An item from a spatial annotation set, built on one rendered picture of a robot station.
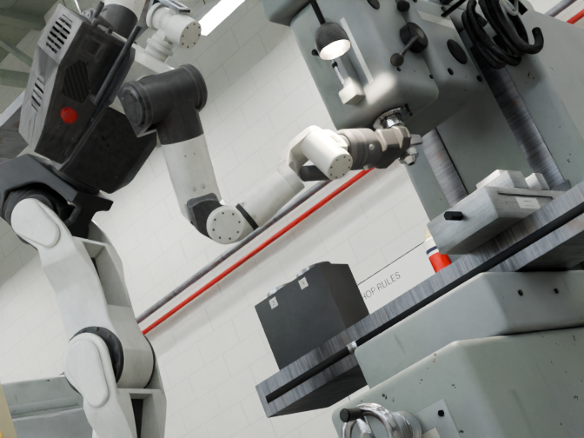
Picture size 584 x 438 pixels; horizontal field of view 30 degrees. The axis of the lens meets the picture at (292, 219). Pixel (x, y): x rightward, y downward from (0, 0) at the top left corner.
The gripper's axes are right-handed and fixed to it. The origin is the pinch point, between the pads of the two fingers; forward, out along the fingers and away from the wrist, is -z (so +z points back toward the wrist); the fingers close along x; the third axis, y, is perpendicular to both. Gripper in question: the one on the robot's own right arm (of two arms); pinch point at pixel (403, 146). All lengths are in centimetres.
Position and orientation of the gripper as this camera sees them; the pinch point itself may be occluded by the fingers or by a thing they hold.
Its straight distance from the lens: 242.9
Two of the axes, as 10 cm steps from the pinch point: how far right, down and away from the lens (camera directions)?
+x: -5.0, 4.8, 7.2
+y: 3.6, 8.7, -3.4
